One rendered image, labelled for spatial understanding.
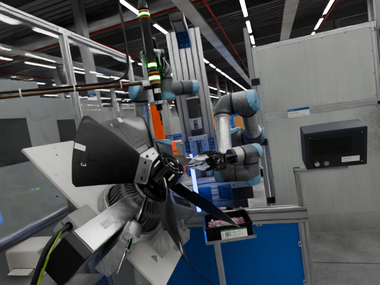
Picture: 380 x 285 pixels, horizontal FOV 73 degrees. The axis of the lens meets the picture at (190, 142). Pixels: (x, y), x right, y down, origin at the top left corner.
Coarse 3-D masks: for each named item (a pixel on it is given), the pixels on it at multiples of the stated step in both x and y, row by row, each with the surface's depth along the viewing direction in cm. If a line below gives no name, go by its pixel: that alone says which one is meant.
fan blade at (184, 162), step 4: (172, 156) 129; (180, 156) 130; (180, 160) 121; (184, 160) 121; (188, 160) 122; (184, 164) 113; (188, 164) 113; (192, 164) 114; (196, 164) 117; (200, 164) 119
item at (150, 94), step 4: (144, 80) 101; (148, 80) 101; (144, 84) 101; (148, 84) 101; (144, 88) 101; (148, 88) 101; (148, 92) 101; (152, 92) 102; (148, 96) 102; (152, 96) 102; (148, 100) 104; (152, 100) 102; (164, 100) 102; (152, 104) 102; (156, 104) 102
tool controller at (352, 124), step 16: (304, 128) 125; (320, 128) 120; (336, 128) 116; (352, 128) 114; (304, 144) 121; (320, 144) 119; (336, 144) 117; (352, 144) 116; (304, 160) 127; (320, 160) 122; (336, 160) 120; (352, 160) 119
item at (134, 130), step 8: (112, 120) 111; (128, 120) 114; (136, 120) 115; (144, 120) 117; (112, 128) 108; (120, 128) 109; (128, 128) 109; (136, 128) 110; (144, 128) 111; (120, 136) 106; (128, 136) 106; (136, 136) 106; (144, 136) 107; (136, 144) 104; (144, 144) 104; (152, 144) 105
